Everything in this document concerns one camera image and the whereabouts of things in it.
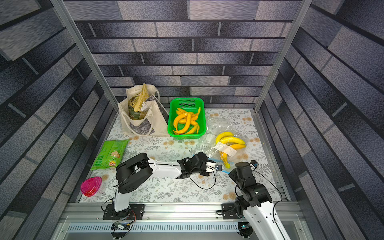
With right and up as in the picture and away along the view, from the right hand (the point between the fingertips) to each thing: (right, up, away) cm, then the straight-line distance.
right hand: (233, 169), depth 80 cm
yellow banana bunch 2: (0, +16, +12) cm, 20 cm away
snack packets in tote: (-56, +35, +9) cm, 66 cm away
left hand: (-9, +3, +5) cm, 11 cm away
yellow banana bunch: (-26, +31, +26) cm, 48 cm away
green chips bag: (-72, +7, +7) cm, 73 cm away
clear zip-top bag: (-1, +12, +12) cm, 17 cm away
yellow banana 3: (-20, +22, +23) cm, 37 cm away
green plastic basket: (-24, +40, +37) cm, 60 cm away
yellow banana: (-29, +27, +27) cm, 48 cm away
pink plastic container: (-75, -7, -5) cm, 76 cm away
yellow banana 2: (-35, +26, +26) cm, 51 cm away
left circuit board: (-58, -24, -10) cm, 63 cm away
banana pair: (-21, +31, +29) cm, 47 cm away
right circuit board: (+4, -27, -9) cm, 28 cm away
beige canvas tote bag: (-46, +29, +12) cm, 55 cm away
